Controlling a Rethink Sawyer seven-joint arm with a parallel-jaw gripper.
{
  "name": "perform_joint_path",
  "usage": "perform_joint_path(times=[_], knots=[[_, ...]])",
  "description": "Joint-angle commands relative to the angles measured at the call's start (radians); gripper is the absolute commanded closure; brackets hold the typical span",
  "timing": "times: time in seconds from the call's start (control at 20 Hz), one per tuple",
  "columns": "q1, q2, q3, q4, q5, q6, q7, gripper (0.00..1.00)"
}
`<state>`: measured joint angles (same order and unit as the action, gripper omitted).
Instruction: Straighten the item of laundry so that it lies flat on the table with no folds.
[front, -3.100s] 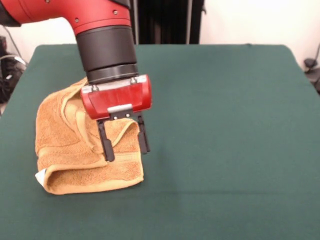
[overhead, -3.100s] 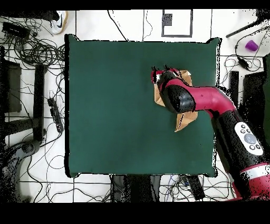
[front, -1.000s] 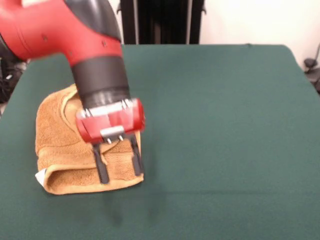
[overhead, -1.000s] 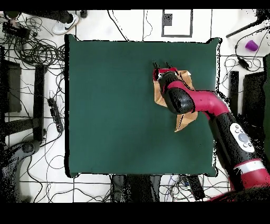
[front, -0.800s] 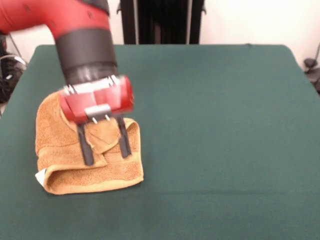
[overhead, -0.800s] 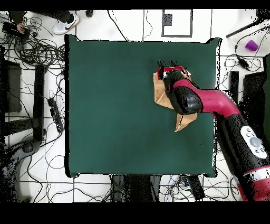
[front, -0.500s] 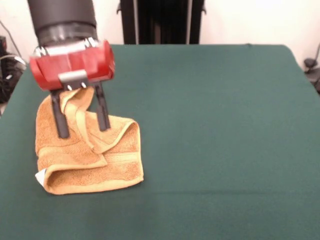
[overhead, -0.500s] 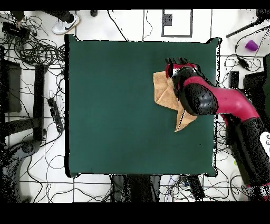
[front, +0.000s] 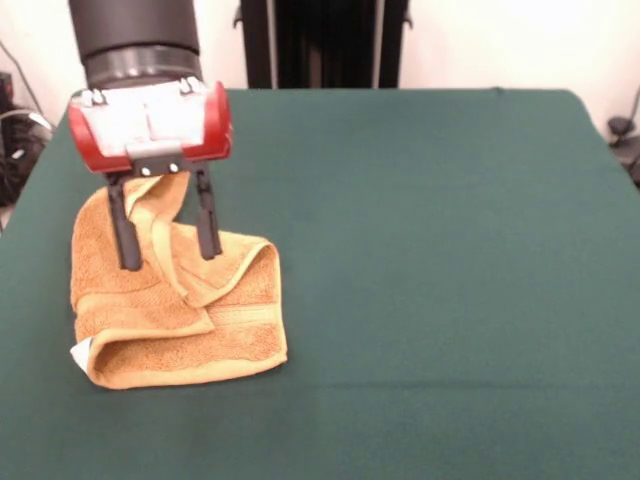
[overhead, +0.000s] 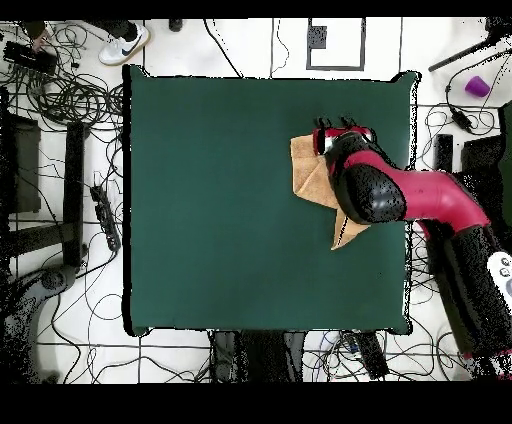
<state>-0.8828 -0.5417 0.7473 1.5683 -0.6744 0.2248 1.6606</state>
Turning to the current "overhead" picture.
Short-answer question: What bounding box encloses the black power strip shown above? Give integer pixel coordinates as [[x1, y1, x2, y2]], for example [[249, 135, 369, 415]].
[[353, 330, 390, 380], [89, 184, 122, 252]]

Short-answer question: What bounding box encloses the person's foot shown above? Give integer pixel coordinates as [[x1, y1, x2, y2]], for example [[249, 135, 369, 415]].
[[97, 22, 152, 67]]

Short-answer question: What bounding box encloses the dark green table cloth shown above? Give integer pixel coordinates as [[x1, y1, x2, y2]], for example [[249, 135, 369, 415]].
[[121, 63, 421, 337]]

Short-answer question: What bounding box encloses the black floor panel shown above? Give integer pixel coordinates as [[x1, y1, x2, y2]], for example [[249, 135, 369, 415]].
[[459, 135, 505, 177], [0, 113, 41, 215]]

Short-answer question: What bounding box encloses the black rod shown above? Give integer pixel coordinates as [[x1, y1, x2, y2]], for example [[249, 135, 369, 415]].
[[427, 35, 493, 73]]

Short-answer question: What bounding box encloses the black power adapter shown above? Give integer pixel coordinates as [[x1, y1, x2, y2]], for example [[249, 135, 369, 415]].
[[449, 105, 475, 133]]

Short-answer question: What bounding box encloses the person's hand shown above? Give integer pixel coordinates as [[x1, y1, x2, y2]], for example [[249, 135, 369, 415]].
[[30, 28, 54, 54]]

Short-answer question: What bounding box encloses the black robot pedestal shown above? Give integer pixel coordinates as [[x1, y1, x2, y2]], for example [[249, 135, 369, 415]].
[[209, 329, 307, 383]]

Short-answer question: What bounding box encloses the purple cup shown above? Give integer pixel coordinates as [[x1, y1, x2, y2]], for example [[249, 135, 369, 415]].
[[464, 75, 492, 98]]

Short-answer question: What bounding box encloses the tangle of black cables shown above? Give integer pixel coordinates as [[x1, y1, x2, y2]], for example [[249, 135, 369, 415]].
[[303, 330, 457, 381], [7, 23, 125, 127]]

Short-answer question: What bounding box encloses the grey floor frame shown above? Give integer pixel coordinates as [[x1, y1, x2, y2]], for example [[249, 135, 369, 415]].
[[306, 17, 366, 72]]

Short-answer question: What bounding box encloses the black tripod base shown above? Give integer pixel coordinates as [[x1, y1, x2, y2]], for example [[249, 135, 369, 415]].
[[11, 265, 79, 317]]

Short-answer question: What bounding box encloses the black box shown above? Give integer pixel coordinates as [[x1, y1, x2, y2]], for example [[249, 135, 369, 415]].
[[4, 40, 59, 75]]

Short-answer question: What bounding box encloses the orange terry towel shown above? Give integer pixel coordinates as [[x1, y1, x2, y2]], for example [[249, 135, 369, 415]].
[[289, 133, 371, 252]]

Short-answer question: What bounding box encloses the person's leg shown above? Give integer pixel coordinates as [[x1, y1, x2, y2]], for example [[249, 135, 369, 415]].
[[85, 19, 139, 43]]

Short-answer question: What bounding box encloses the black upright bar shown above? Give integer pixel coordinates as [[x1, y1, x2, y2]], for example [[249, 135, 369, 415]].
[[63, 121, 87, 269], [434, 133, 454, 174]]

